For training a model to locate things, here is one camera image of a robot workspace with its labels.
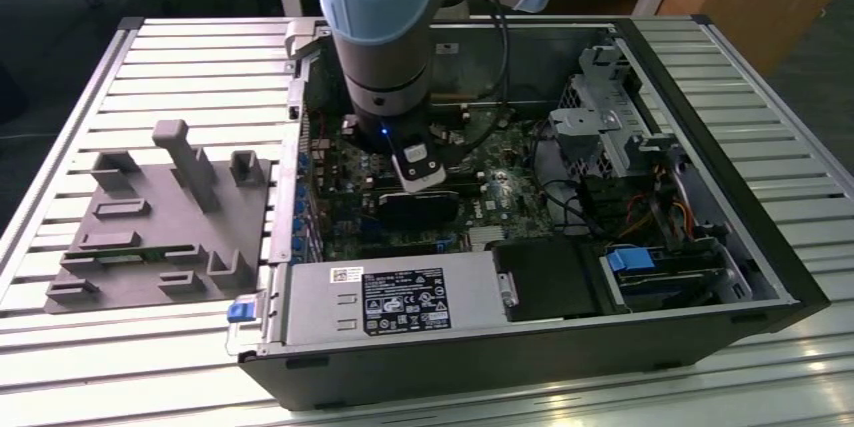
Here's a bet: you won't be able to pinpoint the black drive bay cover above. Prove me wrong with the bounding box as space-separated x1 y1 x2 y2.
489 236 614 323

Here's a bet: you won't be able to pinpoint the black graphics card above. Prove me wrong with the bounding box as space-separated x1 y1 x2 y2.
376 188 464 229

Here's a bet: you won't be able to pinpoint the green motherboard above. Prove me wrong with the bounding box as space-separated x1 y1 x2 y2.
310 104 569 261

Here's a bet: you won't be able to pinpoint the silver chipset heatsink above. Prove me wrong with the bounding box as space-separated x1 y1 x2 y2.
469 226 509 251

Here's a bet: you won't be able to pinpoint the metal drive cage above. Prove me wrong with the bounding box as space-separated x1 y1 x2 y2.
546 45 689 179

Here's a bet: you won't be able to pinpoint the grey power supply unit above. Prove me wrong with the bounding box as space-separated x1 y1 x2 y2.
278 260 517 348

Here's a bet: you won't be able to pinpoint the grey parts rack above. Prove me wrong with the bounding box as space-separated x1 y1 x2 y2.
41 119 281 316

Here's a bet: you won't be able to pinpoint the blue case latch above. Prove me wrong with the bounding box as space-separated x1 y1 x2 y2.
226 296 262 324

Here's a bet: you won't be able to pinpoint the green RAM stick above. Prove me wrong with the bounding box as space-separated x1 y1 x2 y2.
93 252 169 265

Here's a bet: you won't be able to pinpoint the hard disk in blue carrier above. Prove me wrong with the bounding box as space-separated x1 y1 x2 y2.
605 245 733 312

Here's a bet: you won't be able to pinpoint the black PC case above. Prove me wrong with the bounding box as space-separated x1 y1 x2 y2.
237 14 833 411

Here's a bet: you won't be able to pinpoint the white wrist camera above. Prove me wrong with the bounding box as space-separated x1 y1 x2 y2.
389 143 449 194

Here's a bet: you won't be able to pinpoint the black cables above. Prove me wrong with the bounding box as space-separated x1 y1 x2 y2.
538 179 620 243

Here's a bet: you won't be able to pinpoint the coloured power wires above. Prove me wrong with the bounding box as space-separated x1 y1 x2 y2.
617 161 700 243

